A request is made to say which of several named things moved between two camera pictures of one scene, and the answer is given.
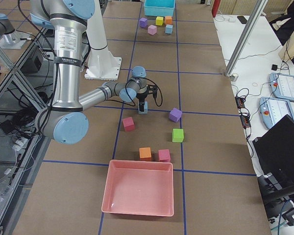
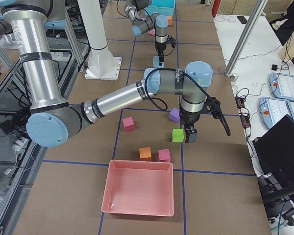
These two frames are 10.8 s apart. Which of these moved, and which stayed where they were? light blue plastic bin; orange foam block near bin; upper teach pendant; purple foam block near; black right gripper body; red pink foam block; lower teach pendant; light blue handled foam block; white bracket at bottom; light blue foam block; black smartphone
Moved: light blue foam block; black right gripper body; light blue handled foam block
Stayed: lower teach pendant; white bracket at bottom; upper teach pendant; purple foam block near; orange foam block near bin; light blue plastic bin; red pink foam block; black smartphone
